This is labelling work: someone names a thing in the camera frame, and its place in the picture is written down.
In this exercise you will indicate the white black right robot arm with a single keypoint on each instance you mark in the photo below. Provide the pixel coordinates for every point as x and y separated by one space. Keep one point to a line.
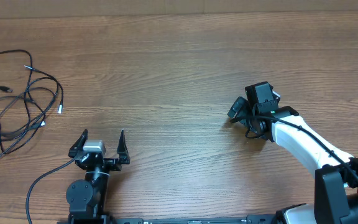
335 172

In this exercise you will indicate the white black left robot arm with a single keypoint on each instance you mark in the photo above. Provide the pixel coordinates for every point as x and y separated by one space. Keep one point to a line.
86 197

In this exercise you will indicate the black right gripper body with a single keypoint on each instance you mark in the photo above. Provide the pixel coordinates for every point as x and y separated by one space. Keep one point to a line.
237 109

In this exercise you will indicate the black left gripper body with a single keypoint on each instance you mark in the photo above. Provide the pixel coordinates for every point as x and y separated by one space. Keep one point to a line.
105 162

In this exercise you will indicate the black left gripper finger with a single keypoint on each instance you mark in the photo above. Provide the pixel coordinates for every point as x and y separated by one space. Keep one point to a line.
122 150
78 145

